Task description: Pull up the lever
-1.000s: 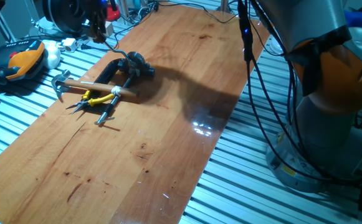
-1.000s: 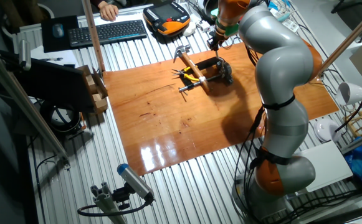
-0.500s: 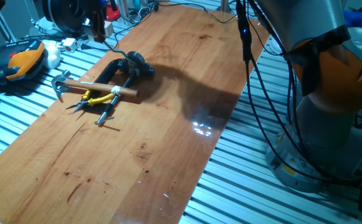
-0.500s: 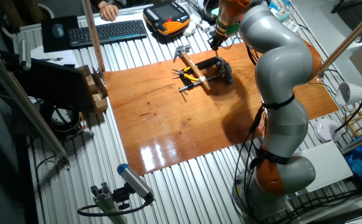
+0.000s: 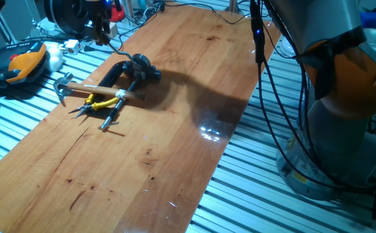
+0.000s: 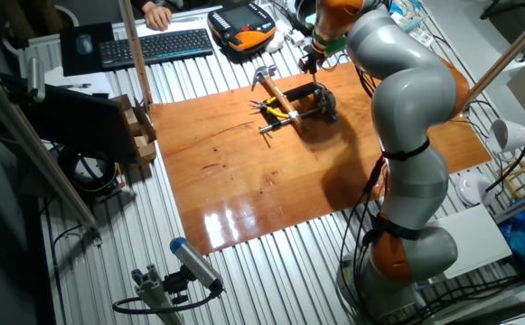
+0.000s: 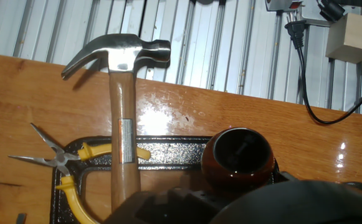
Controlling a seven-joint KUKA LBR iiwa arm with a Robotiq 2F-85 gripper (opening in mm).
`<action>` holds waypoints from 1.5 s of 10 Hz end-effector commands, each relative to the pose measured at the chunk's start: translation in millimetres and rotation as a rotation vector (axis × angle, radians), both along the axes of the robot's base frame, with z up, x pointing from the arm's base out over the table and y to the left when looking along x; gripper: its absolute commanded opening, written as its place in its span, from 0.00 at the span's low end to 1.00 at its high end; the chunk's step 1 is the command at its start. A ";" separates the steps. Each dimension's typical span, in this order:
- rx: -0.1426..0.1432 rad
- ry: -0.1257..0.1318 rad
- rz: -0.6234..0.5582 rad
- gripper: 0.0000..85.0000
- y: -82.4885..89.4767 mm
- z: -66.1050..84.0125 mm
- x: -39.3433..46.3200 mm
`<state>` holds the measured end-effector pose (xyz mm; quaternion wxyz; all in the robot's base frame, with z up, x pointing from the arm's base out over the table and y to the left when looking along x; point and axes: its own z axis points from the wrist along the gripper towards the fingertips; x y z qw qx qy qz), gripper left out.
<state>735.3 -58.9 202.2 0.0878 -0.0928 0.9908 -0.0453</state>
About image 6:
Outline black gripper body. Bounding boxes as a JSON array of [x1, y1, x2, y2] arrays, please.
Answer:
[[300, 47, 325, 69]]

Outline person's bare hand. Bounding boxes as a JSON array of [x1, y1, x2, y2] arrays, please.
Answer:
[[144, 1, 173, 32]]

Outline black C-clamp with steel screw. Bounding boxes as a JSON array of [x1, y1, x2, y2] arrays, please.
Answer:
[[258, 82, 339, 135]]

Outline white plug adapter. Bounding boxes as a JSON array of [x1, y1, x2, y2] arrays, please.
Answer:
[[284, 29, 308, 49]]

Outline white rounded plastic object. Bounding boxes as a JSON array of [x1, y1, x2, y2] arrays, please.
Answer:
[[264, 30, 286, 54]]

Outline black round disc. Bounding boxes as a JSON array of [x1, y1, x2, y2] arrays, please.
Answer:
[[293, 0, 320, 31]]

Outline orange and black teach pendant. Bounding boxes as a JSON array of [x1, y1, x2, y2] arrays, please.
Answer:
[[206, 0, 277, 53]]

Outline white power strip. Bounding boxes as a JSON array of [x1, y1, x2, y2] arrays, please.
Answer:
[[390, 13, 435, 50]]

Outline glossy wooden board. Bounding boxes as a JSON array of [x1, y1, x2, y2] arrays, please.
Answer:
[[148, 60, 492, 256]]

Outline black keyboard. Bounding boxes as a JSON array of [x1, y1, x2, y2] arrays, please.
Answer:
[[98, 27, 215, 70]]

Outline thin wooden pole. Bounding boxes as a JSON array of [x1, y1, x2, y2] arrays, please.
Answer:
[[117, 0, 155, 109], [463, 2, 525, 107]]

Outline stacked wooden blocks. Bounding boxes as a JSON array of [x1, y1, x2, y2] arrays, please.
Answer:
[[110, 93, 158, 166]]

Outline white round lamp base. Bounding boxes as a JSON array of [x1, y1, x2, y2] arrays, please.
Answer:
[[455, 171, 496, 208]]

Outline white desk lamp head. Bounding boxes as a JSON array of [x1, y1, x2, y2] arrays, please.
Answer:
[[487, 118, 525, 154]]

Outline grey computer mouse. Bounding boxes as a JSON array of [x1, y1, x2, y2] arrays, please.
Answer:
[[75, 33, 95, 56]]

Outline white paper sheet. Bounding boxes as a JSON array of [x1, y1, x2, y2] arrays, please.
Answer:
[[44, 66, 115, 98]]

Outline black flat panel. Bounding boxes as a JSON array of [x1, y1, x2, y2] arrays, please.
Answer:
[[15, 83, 139, 163]]

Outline white flat board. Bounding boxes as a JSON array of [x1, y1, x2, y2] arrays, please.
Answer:
[[427, 203, 513, 280]]

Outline black mouse pad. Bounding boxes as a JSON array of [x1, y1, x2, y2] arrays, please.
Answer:
[[59, 21, 117, 78]]

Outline wooden peg rack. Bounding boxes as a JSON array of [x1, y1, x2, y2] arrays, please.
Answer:
[[499, 151, 525, 200]]

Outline claw hammer with wooden handle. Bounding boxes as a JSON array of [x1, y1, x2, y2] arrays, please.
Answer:
[[250, 64, 308, 135]]

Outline yellow-handled needle-nose pliers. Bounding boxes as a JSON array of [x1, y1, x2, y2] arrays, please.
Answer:
[[248, 96, 290, 120]]

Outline black cable bundle on arm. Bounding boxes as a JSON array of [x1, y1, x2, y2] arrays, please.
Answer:
[[336, 155, 426, 325]]

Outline silver camera with blue cap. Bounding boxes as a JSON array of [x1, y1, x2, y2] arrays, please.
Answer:
[[169, 237, 225, 294]]

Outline aluminium profile camera stand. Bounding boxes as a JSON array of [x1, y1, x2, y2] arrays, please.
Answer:
[[130, 264, 184, 325]]

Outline long aluminium frame bar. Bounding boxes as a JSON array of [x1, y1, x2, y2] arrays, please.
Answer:
[[0, 62, 103, 245]]

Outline black camera cable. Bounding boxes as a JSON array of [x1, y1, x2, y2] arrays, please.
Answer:
[[111, 288, 222, 316]]

